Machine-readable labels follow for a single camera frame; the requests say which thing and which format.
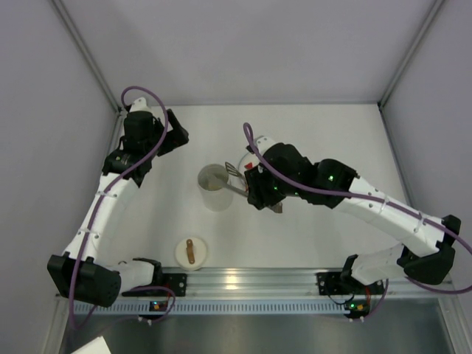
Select beige round bun toy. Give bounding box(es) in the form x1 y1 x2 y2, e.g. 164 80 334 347
207 176 222 191

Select white plate with blue rim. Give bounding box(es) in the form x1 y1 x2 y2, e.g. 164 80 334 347
237 152 260 177

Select white paper sheet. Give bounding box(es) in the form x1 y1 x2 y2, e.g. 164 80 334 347
72 336 111 354

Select metal serving tongs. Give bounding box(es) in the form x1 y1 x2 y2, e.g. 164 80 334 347
208 161 285 215

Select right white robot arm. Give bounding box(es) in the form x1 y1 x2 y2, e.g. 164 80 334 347
245 138 461 286

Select aluminium mounting rail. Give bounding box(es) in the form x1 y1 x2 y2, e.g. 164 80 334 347
55 267 454 299

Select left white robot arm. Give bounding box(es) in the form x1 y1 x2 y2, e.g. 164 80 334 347
47 97 189 308

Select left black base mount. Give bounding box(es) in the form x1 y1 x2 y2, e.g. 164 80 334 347
122 273 187 297

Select slotted grey cable duct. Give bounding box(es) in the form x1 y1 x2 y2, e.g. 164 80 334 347
94 299 349 316

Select white lid with wooden handle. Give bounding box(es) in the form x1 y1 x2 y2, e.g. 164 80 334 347
174 237 208 271

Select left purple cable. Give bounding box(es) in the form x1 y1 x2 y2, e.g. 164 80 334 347
68 85 170 331

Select white cylindrical lunch container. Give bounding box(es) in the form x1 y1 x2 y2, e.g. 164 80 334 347
197 164 233 212

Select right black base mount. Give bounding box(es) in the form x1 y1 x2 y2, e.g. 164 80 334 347
316 271 385 296

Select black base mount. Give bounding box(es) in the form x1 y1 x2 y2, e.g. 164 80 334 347
122 273 187 297
316 271 385 296

